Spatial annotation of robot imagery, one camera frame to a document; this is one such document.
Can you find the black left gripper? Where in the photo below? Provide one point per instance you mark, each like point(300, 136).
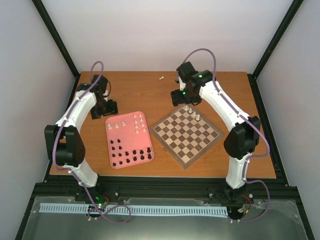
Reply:
point(112, 109)

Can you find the wooden chess board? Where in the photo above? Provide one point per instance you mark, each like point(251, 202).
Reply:
point(184, 137)

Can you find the light blue cable duct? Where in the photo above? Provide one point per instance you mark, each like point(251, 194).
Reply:
point(136, 210)

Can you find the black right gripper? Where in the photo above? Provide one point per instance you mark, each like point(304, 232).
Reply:
point(177, 100)

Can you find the pink plastic tray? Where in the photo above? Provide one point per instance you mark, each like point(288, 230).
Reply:
point(132, 144)

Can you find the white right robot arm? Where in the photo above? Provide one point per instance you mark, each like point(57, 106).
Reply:
point(244, 130)

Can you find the black aluminium frame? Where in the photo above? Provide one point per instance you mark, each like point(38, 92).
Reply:
point(163, 187)

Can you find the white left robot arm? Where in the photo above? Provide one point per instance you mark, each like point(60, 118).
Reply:
point(64, 144)

